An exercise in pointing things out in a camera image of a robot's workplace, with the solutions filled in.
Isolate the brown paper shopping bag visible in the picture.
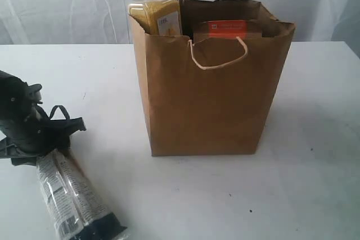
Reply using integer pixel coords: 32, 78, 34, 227
129, 0, 295, 156

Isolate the brown pouch with orange label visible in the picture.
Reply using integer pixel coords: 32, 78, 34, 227
193, 20, 262, 42

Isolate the yellow millet plastic bottle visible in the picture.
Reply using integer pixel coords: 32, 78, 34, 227
128, 0, 182, 36

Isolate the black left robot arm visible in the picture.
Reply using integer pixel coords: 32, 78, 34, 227
1, 71, 86, 160

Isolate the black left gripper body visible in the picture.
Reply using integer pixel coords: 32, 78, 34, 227
1, 102, 70, 156

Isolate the noodle packet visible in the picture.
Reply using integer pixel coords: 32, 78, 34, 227
36, 150, 127, 239

